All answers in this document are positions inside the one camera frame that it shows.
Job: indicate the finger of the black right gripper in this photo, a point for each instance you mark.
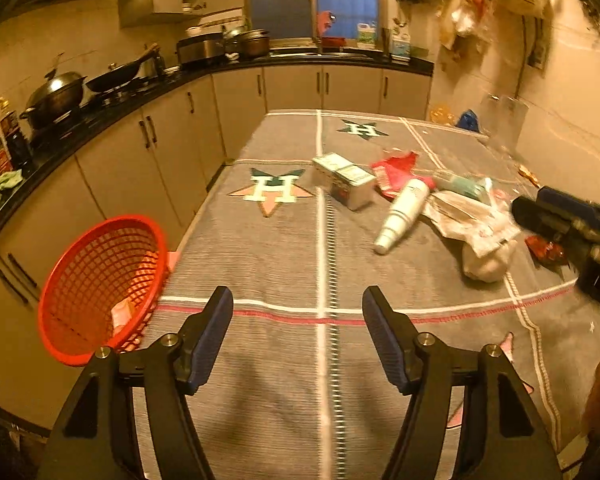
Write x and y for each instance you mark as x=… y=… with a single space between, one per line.
x=558 y=217

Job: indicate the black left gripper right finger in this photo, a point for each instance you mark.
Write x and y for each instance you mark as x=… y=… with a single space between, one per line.
x=419 y=365

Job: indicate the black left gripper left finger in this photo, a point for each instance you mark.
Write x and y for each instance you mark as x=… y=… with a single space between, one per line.
x=175 y=367

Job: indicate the brown shiny candy wrapper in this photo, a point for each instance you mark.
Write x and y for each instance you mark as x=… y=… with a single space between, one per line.
x=546 y=253

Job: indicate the orange medicine box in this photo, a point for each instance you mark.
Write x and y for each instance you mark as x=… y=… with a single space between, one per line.
x=121 y=314

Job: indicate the white squeeze bottle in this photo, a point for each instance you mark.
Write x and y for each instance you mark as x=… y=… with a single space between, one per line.
x=404 y=211

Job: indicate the base kitchen cabinets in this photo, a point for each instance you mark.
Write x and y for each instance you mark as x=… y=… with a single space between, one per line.
x=150 y=162

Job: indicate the orange peel scrap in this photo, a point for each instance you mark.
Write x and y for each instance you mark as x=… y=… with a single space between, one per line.
x=528 y=175

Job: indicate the white crumpled plastic bag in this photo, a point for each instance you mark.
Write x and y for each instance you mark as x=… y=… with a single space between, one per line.
x=488 y=235

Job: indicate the red plastic mesh basket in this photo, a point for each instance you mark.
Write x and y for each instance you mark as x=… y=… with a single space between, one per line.
x=121 y=257

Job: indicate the blue plastic bag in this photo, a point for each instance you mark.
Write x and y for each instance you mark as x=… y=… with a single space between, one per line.
x=468 y=121

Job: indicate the yellow round object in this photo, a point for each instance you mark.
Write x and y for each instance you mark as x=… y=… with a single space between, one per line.
x=442 y=115

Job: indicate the red snack bag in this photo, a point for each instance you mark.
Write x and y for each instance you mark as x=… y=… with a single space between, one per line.
x=393 y=172

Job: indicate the grey patterned tablecloth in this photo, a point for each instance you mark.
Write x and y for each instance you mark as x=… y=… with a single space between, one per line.
x=297 y=390

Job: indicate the white green carton box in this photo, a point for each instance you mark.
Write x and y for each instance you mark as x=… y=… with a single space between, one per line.
x=350 y=184

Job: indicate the hanging plastic bags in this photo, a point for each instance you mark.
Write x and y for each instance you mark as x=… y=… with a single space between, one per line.
x=464 y=24

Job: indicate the white detergent jug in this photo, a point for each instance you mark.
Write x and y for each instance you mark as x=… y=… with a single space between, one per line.
x=366 y=36

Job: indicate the dark soy sauce bottle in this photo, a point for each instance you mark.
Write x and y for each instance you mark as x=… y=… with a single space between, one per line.
x=17 y=145

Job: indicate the black frying pan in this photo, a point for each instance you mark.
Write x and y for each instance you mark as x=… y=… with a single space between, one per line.
x=120 y=75

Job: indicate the lidded steel wok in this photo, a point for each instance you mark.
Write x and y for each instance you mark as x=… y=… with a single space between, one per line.
x=61 y=94

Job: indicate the steel electric cooker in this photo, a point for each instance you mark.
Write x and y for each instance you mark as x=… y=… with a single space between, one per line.
x=201 y=48

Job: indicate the brown cooking pot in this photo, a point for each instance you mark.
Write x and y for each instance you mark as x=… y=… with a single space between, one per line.
x=253 y=43

